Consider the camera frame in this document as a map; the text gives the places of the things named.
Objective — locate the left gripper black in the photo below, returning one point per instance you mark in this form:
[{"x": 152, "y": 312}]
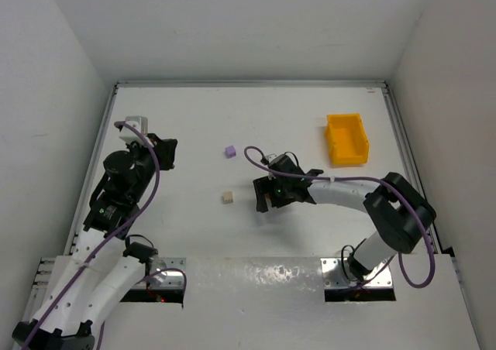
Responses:
[{"x": 163, "y": 151}]

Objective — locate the aluminium frame rail right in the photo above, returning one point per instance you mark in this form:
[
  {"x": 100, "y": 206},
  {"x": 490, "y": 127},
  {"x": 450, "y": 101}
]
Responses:
[{"x": 401, "y": 137}]

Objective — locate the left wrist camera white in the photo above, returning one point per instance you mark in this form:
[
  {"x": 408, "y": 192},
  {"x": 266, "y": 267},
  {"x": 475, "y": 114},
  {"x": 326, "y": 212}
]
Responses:
[{"x": 133, "y": 129}]

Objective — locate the light wood cube block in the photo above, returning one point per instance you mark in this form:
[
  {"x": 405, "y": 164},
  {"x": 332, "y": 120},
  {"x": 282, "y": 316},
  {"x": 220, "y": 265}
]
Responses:
[{"x": 227, "y": 197}]

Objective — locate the aluminium frame rail left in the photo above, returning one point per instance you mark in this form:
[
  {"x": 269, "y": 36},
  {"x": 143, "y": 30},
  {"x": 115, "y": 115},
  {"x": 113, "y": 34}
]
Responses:
[{"x": 82, "y": 202}]

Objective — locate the white front cover board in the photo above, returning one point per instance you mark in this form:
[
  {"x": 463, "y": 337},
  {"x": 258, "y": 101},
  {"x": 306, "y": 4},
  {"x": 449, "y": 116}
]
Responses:
[{"x": 279, "y": 303}]

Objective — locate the purple cube block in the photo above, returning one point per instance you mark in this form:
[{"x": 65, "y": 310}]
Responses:
[{"x": 230, "y": 152}]

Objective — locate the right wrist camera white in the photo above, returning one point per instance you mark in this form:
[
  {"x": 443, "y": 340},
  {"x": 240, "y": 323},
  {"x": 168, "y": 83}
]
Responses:
[{"x": 271, "y": 158}]

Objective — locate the yellow plastic bin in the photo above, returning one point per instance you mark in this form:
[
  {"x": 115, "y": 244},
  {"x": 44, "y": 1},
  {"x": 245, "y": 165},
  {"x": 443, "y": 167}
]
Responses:
[{"x": 346, "y": 139}]

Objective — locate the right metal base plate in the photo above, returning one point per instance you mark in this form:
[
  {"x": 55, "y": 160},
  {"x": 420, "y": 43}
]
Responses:
[{"x": 334, "y": 278}]

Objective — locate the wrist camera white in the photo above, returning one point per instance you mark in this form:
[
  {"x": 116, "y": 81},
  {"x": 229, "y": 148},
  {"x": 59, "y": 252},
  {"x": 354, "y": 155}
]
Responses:
[
  {"x": 133, "y": 129},
  {"x": 271, "y": 158}
]

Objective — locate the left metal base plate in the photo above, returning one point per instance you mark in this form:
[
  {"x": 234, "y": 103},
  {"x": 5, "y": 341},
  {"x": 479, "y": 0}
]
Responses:
[{"x": 166, "y": 274}]

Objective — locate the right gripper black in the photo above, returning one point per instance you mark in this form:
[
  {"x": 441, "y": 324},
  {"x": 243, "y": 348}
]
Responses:
[{"x": 269, "y": 191}]

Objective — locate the aluminium frame rail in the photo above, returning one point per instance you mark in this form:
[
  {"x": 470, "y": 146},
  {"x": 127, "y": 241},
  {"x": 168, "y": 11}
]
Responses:
[
  {"x": 82, "y": 202},
  {"x": 252, "y": 83},
  {"x": 401, "y": 137}
]

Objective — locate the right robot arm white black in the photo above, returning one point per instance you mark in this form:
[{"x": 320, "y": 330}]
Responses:
[{"x": 400, "y": 214}]

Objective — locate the aluminium frame rail back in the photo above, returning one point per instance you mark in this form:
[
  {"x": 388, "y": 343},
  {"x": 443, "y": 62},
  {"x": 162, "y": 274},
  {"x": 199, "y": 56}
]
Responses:
[{"x": 252, "y": 83}]

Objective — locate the metal base plate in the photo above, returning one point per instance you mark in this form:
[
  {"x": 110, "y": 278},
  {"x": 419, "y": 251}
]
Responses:
[
  {"x": 166, "y": 274},
  {"x": 334, "y": 278}
]

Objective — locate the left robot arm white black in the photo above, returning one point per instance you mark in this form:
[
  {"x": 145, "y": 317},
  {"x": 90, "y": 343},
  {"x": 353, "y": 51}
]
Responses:
[{"x": 104, "y": 265}]

